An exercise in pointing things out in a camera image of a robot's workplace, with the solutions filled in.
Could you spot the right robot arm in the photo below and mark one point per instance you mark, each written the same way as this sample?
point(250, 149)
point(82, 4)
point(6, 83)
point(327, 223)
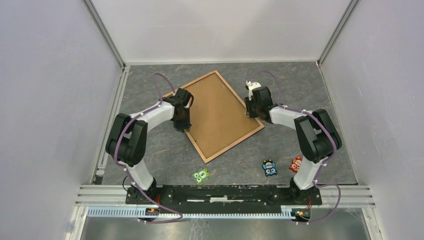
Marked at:
point(317, 136)

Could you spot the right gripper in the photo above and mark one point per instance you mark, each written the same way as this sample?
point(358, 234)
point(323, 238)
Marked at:
point(248, 103)

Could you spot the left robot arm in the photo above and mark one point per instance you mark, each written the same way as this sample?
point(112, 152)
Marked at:
point(127, 140)

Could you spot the wooden picture frame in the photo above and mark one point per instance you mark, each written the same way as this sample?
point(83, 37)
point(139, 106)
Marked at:
point(232, 147)

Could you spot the blue owl sticker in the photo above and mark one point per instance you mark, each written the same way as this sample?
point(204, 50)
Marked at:
point(269, 168)

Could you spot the red owl sticker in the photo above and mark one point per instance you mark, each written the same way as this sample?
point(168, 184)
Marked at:
point(295, 164)

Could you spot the green owl sticker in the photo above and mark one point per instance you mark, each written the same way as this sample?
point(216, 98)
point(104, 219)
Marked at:
point(201, 175)

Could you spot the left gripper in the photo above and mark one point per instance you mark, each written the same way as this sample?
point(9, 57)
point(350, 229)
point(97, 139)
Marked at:
point(181, 127)

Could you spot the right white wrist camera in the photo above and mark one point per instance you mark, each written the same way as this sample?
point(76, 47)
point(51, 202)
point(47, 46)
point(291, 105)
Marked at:
point(250, 86)

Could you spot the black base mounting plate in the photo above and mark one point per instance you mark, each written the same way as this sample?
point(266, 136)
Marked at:
point(223, 199)

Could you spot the white slotted cable duct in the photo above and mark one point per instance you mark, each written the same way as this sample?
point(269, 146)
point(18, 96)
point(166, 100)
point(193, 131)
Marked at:
point(147, 213)

